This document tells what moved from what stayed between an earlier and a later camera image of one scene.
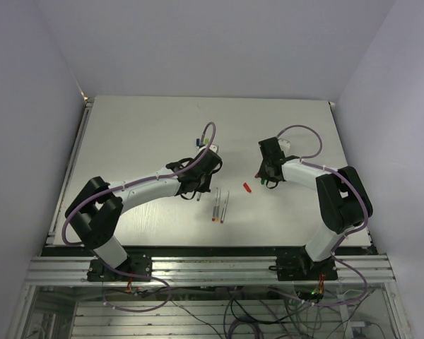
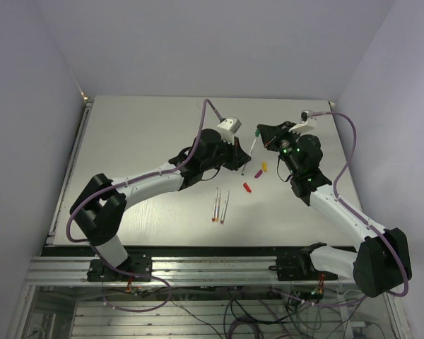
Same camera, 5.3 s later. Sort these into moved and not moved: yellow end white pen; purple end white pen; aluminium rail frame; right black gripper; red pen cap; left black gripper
Moved: right black gripper; left black gripper
Not moved: yellow end white pen; aluminium rail frame; purple end white pen; red pen cap
